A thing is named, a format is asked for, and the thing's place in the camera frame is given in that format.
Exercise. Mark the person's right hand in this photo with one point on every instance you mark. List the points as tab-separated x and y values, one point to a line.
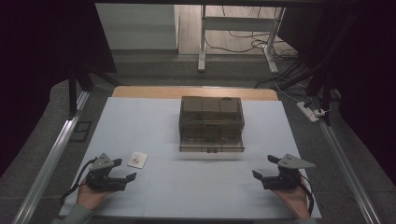
294	200

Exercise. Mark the dark floor frame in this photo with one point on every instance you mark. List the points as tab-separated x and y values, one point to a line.
81	131

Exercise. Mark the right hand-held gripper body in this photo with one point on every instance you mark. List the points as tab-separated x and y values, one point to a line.
285	180

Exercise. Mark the white plug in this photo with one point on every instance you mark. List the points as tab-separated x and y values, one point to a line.
319	112

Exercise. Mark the black curtain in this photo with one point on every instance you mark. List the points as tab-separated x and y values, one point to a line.
364	77
37	62

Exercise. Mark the person's left hand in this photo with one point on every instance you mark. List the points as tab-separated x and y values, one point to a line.
88	197

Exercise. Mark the dark transparent drawer box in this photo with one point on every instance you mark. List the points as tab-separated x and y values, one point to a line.
211	124

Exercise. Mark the white desk frame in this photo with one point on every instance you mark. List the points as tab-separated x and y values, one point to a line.
236	23

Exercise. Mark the white power strip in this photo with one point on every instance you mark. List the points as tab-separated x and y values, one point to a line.
306	111

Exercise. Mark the white table mat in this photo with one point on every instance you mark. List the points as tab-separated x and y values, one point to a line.
193	189

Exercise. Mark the aluminium rail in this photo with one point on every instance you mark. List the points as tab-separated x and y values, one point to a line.
51	163
348	169

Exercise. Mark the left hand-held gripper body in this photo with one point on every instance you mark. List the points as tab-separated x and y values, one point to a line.
104	182

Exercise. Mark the small white card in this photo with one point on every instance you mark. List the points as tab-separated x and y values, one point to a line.
138	160

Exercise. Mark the black stand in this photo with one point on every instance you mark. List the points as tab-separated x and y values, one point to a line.
73	93
325	93

